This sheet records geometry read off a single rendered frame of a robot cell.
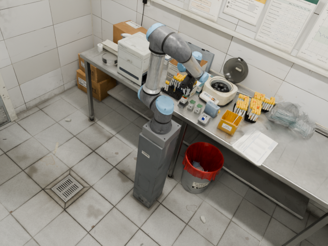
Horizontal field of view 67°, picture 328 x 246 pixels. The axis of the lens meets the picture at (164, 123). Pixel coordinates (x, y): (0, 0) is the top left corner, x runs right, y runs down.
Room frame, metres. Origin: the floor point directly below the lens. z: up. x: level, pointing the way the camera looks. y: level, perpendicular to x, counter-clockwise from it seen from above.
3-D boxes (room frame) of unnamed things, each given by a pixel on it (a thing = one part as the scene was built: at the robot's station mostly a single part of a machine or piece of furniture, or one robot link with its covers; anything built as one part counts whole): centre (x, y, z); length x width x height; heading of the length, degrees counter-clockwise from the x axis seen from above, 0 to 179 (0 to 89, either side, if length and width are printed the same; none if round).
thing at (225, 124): (1.39, -0.48, 0.93); 0.13 x 0.13 x 0.10; 66
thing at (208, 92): (1.74, -0.39, 0.94); 0.30 x 0.24 x 0.12; 142
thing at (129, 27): (2.31, 0.49, 0.97); 0.31 x 0.23 x 0.18; 55
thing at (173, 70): (1.96, -0.11, 0.95); 0.29 x 0.25 x 0.15; 151
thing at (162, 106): (1.18, 0.02, 1.12); 0.13 x 0.12 x 0.14; 52
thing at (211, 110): (1.50, -0.34, 0.92); 0.10 x 0.07 x 0.10; 53
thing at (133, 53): (1.84, 0.30, 1.03); 0.31 x 0.27 x 0.30; 61
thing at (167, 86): (1.66, -0.02, 0.93); 0.17 x 0.09 x 0.11; 62
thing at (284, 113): (1.62, -0.94, 0.97); 0.26 x 0.17 x 0.19; 75
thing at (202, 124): (1.39, -0.30, 0.92); 0.13 x 0.07 x 0.08; 151
